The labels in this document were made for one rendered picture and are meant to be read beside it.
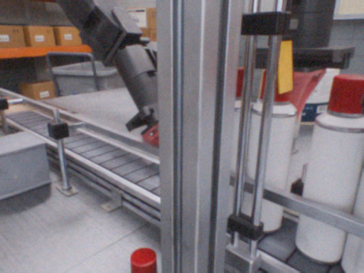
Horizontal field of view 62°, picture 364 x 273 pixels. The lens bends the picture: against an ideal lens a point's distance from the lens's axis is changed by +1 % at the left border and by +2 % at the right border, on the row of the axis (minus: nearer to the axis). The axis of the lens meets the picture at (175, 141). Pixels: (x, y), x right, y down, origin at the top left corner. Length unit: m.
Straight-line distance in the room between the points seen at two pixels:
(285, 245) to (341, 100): 0.19
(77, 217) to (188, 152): 0.35
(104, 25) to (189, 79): 0.33
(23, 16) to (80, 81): 2.71
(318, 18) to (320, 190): 0.19
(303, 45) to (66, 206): 0.45
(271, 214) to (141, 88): 0.26
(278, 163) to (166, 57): 0.20
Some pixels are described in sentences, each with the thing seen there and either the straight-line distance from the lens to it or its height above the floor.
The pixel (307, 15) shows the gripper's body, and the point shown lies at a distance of 0.39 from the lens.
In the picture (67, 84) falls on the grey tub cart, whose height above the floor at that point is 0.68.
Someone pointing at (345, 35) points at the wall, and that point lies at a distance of 4.75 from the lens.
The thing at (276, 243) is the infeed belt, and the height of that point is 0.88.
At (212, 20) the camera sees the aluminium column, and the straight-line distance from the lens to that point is 0.21.
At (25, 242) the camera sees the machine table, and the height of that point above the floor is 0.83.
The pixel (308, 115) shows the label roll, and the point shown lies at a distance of 0.91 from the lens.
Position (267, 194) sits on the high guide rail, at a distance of 0.35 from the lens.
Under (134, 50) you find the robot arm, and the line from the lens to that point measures 0.50.
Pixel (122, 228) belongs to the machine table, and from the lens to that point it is 0.51.
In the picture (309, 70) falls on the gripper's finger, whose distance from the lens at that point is 0.38.
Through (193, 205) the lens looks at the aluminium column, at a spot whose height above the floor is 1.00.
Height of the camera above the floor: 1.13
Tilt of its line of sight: 20 degrees down
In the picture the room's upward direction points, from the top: straight up
